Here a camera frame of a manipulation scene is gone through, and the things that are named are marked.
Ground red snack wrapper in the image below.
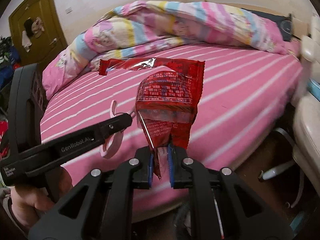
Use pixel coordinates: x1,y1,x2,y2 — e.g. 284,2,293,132
99,57,206,180

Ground red cloth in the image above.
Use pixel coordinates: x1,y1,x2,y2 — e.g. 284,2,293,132
0,120,8,143

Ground person's left hand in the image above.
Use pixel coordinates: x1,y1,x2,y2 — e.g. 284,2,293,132
10,166,74,227

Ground pink printed quilt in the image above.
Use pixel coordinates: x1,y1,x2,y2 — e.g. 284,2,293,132
42,0,293,93

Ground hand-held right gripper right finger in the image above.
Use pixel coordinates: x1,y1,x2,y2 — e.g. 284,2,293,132
167,144,294,240

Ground white padded office chair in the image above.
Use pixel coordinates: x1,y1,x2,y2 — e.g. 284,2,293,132
260,12,320,208

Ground pink striped bed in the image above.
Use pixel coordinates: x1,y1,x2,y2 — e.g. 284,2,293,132
40,41,304,224

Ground pink scissors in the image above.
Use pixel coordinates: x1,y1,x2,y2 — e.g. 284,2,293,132
100,100,137,159

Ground black hat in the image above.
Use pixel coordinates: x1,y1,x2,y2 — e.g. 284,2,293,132
24,18,35,37

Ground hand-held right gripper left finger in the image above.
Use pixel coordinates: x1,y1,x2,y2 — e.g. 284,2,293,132
27,146,154,240

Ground white hanging cloth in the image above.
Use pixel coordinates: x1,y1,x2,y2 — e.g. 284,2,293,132
22,30,32,53

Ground person's left forearm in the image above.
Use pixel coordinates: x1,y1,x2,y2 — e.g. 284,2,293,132
5,195,29,237

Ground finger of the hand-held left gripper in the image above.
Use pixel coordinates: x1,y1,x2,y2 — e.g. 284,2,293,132
93,112,133,142

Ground brown wooden door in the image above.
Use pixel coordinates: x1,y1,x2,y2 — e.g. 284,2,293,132
9,0,69,67

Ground dark blue pillow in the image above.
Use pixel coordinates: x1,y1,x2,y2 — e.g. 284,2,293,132
241,9,293,42

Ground teal cloth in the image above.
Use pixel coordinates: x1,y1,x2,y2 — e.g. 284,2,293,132
307,79,320,96

